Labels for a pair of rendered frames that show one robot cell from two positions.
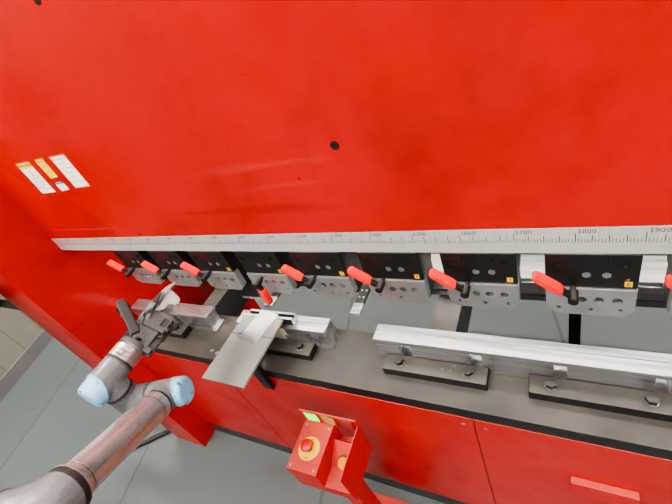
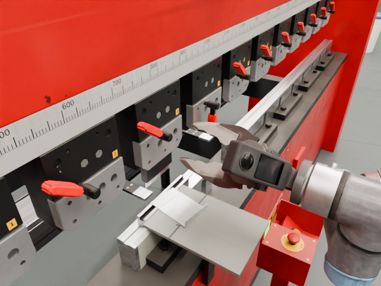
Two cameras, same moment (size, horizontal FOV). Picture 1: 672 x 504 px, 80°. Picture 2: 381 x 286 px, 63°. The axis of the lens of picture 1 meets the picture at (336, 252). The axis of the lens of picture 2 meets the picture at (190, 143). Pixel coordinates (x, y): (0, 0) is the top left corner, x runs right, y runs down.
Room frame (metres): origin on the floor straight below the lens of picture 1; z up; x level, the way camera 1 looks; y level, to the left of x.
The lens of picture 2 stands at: (1.08, 0.96, 1.59)
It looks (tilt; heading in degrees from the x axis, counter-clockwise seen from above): 33 degrees down; 264
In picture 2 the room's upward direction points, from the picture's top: straight up
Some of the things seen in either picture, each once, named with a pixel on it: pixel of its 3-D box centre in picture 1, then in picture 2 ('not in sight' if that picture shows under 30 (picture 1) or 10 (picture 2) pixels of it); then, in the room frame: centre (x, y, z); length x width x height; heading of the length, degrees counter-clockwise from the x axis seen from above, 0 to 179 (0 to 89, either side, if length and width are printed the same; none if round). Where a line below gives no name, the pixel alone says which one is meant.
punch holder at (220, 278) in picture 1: (223, 262); (147, 121); (1.11, 0.35, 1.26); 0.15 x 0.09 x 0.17; 52
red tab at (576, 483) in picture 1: (603, 492); (299, 158); (0.34, -0.38, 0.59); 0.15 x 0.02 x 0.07; 52
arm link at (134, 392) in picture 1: (135, 398); (352, 245); (0.78, 0.65, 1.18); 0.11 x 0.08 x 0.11; 72
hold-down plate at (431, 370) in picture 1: (433, 370); (259, 140); (0.68, -0.11, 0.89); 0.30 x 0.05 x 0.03; 52
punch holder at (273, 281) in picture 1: (271, 263); (194, 91); (0.99, 0.19, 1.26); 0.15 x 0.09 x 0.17; 52
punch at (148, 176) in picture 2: (248, 289); (156, 163); (1.10, 0.32, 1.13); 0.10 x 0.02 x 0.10; 52
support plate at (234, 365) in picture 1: (243, 348); (206, 224); (0.98, 0.42, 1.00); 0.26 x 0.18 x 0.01; 142
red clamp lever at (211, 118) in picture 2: (264, 291); (210, 118); (0.95, 0.24, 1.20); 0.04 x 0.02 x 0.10; 142
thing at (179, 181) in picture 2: (271, 316); (165, 199); (1.08, 0.31, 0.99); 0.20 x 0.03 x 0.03; 52
